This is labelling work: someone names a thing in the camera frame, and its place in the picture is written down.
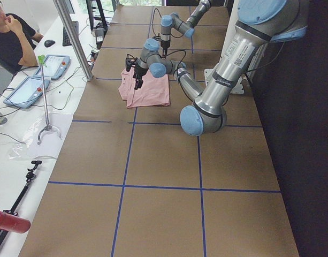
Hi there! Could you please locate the black computer mouse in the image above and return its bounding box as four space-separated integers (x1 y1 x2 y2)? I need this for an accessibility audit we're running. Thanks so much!
44 40 56 48

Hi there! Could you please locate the pink Snoopy t-shirt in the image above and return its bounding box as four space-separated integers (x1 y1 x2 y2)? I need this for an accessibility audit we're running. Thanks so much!
118 68 170 108

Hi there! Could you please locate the person in black shirt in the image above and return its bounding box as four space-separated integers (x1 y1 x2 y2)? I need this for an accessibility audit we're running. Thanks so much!
0 1 43 74

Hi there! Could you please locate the metal reacher grabber tool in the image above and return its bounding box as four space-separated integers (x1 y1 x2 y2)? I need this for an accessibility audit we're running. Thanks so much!
37 55 62 145

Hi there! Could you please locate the aluminium frame post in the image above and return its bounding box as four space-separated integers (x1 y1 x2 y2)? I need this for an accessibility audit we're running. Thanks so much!
53 0 93 81

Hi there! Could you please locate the red cylinder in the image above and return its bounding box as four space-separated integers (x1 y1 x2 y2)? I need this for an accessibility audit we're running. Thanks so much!
0 211 31 233

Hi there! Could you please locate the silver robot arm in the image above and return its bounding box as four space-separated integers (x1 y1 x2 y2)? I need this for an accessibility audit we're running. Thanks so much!
160 0 213 57
126 1 309 136

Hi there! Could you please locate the teach pendant tablet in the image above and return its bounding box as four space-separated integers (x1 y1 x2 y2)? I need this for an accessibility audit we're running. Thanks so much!
3 77 43 108
38 55 71 80

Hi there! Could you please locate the black keyboard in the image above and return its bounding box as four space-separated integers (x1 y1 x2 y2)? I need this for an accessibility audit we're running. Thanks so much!
62 20 80 46

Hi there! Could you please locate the far teach pendant tablet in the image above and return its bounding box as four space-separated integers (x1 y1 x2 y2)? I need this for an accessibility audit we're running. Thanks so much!
38 55 71 80

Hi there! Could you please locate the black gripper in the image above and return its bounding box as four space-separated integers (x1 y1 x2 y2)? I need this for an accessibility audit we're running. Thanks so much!
125 55 147 89
161 44 169 58

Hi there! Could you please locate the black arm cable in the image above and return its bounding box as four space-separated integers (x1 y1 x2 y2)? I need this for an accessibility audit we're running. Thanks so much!
163 49 187 65

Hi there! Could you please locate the near teach pendant tablet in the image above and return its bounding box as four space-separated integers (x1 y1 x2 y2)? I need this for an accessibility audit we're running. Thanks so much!
3 77 43 108

